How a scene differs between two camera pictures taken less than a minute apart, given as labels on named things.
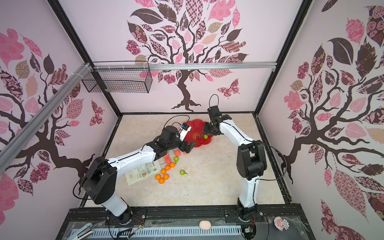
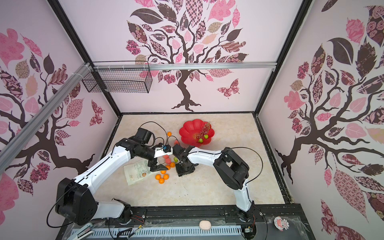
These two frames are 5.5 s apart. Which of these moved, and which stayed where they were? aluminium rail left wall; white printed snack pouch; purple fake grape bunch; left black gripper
Moved: left black gripper
Stayed: aluminium rail left wall; white printed snack pouch; purple fake grape bunch
